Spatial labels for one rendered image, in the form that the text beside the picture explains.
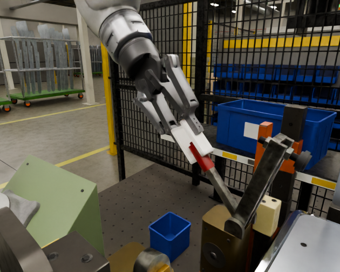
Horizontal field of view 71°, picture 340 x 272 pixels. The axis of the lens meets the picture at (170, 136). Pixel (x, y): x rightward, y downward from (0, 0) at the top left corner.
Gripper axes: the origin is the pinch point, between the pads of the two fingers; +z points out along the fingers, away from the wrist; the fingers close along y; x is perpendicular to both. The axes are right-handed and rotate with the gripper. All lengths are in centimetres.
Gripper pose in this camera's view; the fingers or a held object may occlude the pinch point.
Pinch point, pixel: (191, 140)
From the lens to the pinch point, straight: 41.3
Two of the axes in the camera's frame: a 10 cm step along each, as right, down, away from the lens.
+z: 5.2, 8.3, -2.0
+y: 5.4, -5.0, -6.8
